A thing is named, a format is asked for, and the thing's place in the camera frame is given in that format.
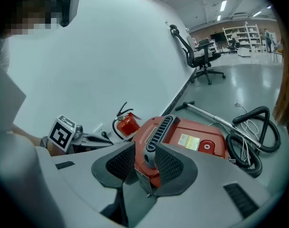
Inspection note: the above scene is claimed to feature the black office chair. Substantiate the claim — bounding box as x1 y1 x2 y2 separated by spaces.
169 24 227 86

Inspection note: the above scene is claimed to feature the white shelf unit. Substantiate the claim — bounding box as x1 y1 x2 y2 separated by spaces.
222 24 262 52

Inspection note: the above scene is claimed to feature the white cable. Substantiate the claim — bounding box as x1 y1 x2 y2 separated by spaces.
208 102 260 169

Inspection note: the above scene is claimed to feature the metal vacuum wand tube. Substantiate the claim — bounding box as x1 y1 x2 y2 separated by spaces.
174 101 263 149

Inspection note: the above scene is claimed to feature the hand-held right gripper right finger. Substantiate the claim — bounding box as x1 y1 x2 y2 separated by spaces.
154 142 199 197

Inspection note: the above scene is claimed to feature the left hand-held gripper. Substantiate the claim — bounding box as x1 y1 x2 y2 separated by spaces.
48 114 114 154

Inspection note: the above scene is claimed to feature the black head-worn camera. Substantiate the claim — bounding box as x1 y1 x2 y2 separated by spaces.
60 0 82 28

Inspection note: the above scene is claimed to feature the grey dust bag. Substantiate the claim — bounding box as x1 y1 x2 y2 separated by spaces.
135 167 153 199

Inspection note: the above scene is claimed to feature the person's white shirt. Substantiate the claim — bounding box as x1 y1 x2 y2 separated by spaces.
0 36 11 75

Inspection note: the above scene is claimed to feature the yellow chair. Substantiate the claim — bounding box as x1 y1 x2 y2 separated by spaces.
273 43 284 63

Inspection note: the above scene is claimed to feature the red fire extinguisher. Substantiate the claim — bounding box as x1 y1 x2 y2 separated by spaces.
112 101 143 143

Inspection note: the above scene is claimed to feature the black vacuum hose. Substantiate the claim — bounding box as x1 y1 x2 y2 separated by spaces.
225 105 282 179

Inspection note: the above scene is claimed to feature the white low cabinet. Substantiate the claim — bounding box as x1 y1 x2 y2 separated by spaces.
238 47 251 58

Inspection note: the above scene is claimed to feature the person's left forearm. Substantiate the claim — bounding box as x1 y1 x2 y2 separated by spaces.
12 123 66 157

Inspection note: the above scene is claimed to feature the brown wooden furniture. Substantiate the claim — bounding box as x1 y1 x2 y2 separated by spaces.
272 32 289 126

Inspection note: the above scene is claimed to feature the red vacuum cleaner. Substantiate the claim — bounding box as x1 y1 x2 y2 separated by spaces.
131 114 231 188

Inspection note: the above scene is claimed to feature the white wall socket with plug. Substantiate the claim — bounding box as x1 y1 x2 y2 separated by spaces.
94 124 112 140

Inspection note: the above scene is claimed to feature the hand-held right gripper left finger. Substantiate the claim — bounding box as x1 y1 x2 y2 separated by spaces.
91 141 136 189

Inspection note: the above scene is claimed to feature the desk with monitor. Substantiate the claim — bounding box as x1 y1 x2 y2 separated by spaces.
194 38 222 57

